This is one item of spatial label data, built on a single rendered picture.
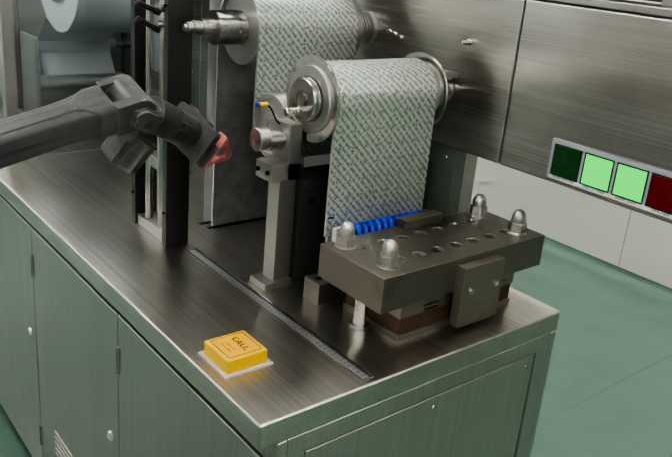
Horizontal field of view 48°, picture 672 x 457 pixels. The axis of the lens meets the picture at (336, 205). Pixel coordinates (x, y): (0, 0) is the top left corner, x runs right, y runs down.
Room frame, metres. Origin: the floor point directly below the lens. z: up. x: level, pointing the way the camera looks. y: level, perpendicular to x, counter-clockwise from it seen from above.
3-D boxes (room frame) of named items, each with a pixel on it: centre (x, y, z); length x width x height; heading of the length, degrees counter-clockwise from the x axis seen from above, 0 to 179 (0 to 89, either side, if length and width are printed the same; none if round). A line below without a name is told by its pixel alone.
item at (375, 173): (1.30, -0.07, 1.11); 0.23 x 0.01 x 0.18; 130
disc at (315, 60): (1.27, 0.06, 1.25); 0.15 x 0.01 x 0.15; 40
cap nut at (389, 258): (1.10, -0.09, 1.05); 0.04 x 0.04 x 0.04
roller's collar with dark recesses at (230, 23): (1.44, 0.24, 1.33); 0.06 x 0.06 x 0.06; 40
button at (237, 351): (0.99, 0.13, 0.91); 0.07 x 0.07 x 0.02; 40
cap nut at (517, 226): (1.30, -0.34, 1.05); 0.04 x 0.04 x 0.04
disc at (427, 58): (1.43, -0.14, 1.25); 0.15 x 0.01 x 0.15; 40
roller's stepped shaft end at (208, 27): (1.40, 0.28, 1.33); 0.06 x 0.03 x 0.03; 130
